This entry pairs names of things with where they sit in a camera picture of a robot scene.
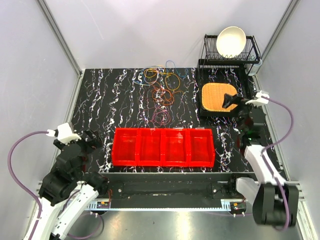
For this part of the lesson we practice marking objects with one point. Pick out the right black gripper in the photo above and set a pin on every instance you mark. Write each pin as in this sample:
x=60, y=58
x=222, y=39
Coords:
x=228, y=100

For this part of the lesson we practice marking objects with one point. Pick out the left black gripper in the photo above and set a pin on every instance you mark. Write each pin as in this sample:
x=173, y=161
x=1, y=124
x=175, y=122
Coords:
x=92, y=144

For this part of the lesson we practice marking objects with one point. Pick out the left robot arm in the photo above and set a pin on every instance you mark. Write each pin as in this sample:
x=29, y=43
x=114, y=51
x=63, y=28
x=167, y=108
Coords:
x=67, y=189

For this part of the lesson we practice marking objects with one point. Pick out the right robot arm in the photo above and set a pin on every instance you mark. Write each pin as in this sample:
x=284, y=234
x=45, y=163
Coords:
x=274, y=201

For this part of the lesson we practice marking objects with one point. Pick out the orange woven mat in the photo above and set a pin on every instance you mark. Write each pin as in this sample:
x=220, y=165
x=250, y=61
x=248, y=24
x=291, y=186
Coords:
x=212, y=96

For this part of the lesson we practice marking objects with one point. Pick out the red bin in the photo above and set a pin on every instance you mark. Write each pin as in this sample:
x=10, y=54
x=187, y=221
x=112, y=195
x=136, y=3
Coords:
x=202, y=151
x=150, y=147
x=124, y=147
x=175, y=151

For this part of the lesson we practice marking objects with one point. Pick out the white cup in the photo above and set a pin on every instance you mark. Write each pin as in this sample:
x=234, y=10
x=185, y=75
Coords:
x=252, y=69

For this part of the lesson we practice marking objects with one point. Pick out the black dish rack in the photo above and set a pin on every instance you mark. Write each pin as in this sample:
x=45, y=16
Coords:
x=247, y=58

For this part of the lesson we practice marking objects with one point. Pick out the white bowl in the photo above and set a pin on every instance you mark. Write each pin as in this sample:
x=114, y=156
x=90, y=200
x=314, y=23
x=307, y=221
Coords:
x=231, y=42

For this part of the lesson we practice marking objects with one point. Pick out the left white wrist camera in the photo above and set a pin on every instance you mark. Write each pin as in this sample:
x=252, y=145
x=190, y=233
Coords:
x=64, y=133

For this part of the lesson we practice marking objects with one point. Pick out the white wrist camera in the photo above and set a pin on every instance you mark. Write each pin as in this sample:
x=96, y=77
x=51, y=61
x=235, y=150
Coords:
x=64, y=133
x=261, y=98

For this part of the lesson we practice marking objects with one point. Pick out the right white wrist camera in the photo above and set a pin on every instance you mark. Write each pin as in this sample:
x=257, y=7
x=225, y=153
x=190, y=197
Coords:
x=261, y=98

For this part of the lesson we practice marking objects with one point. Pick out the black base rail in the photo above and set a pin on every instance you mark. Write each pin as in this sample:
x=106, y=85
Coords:
x=153, y=188

